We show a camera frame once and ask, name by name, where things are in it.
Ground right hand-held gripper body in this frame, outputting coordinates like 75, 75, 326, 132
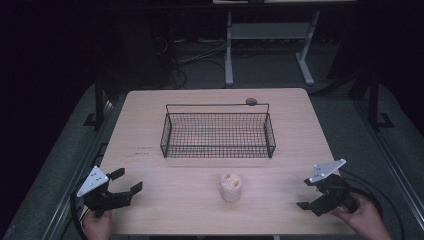
309, 158, 358, 218

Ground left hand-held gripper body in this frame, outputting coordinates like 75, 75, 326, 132
76, 165, 133, 218

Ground beige loofah piece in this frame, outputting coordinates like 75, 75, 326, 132
219, 171, 243, 203

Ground black wire basket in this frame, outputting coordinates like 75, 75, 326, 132
159, 102, 277, 159

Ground person's right hand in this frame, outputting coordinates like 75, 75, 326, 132
331, 192, 394, 240

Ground person's left hand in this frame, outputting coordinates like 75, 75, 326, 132
81, 209, 114, 240

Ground aluminium rail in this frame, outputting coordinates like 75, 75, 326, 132
353, 99, 424, 233
41, 99, 116, 240

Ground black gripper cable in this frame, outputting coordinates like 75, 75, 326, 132
339, 169, 406, 240
344, 186, 384, 219
69, 179, 88, 240

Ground black metal post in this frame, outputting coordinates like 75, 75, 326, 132
367, 69, 395, 130
83, 74, 106, 130

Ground bundle of floor cables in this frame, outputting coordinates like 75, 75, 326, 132
154, 35, 228, 90

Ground white metal desk frame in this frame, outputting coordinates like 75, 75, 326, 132
213, 0, 358, 87

